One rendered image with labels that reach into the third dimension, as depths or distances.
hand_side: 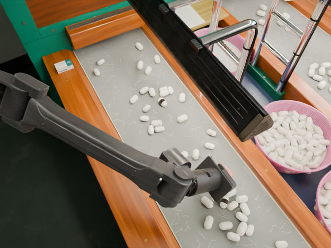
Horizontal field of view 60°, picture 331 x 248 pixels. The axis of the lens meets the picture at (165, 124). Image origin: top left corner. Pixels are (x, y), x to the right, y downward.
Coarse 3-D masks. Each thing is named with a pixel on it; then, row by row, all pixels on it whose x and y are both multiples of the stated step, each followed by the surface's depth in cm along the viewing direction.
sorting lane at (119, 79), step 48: (96, 48) 117; (144, 48) 117; (144, 96) 103; (192, 96) 103; (144, 144) 92; (192, 144) 92; (240, 192) 84; (192, 240) 76; (240, 240) 76; (288, 240) 76
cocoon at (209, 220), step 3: (207, 216) 78; (210, 216) 78; (207, 219) 77; (210, 219) 77; (204, 222) 77; (207, 222) 77; (210, 222) 77; (204, 225) 77; (207, 225) 76; (210, 225) 77; (207, 228) 77
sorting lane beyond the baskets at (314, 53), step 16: (224, 0) 135; (240, 0) 135; (256, 0) 135; (240, 16) 128; (256, 16) 128; (304, 16) 128; (272, 32) 122; (288, 32) 122; (320, 32) 122; (288, 48) 117; (320, 48) 117; (304, 64) 112; (320, 64) 112; (304, 80) 107
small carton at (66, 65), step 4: (68, 60) 107; (56, 64) 106; (60, 64) 106; (64, 64) 106; (68, 64) 106; (72, 64) 106; (56, 68) 105; (60, 68) 105; (64, 68) 105; (68, 68) 106; (60, 72) 106
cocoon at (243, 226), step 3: (243, 222) 77; (240, 225) 77; (243, 225) 76; (246, 225) 77; (237, 228) 77; (240, 228) 76; (243, 228) 76; (246, 228) 77; (237, 231) 76; (240, 231) 76; (243, 231) 76; (240, 234) 76; (243, 234) 76
